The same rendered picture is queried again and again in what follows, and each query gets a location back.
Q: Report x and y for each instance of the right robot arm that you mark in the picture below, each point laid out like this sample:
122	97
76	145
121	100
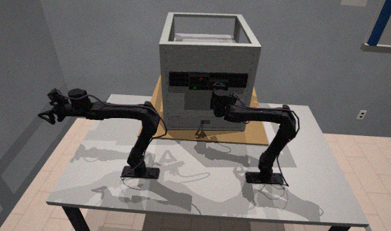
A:
286	131

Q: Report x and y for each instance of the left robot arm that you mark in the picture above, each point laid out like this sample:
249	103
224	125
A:
150	121

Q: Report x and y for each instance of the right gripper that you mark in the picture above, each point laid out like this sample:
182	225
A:
222	87

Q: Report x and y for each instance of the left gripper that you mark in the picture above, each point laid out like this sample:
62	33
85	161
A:
60	109

